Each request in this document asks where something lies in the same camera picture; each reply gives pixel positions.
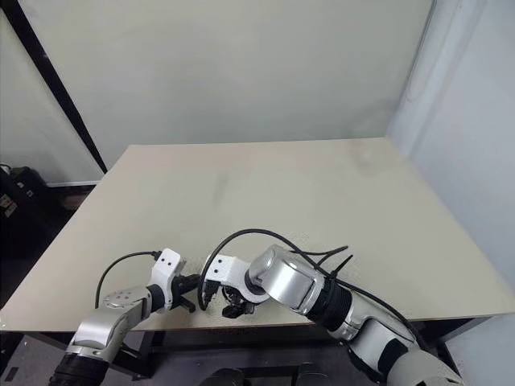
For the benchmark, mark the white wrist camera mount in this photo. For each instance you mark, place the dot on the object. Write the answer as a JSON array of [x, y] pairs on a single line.
[[227, 271], [165, 265]]

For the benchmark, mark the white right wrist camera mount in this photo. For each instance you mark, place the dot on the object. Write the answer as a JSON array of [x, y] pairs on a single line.
[[227, 271]]

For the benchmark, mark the black table frame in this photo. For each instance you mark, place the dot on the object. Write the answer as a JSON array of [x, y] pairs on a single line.
[[137, 346]]

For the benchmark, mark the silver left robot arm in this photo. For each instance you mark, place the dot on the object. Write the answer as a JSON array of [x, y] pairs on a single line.
[[100, 327]]

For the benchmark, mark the black diagonal wall strip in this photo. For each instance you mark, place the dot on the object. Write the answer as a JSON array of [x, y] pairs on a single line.
[[60, 92]]

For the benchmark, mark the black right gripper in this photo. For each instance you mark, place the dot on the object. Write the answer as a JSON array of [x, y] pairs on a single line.
[[209, 291]]

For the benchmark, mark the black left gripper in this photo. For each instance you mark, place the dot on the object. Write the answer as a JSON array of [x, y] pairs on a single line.
[[181, 287]]

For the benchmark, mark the dark rounded shape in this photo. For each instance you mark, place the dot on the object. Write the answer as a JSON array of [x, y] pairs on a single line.
[[227, 378], [309, 376]]

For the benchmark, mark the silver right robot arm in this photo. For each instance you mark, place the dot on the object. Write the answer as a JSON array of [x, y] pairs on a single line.
[[289, 281]]

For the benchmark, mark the black equipment case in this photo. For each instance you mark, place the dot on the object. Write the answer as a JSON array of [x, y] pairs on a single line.
[[24, 213]]

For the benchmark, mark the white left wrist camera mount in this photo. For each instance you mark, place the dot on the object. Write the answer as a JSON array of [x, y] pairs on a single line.
[[165, 265]]

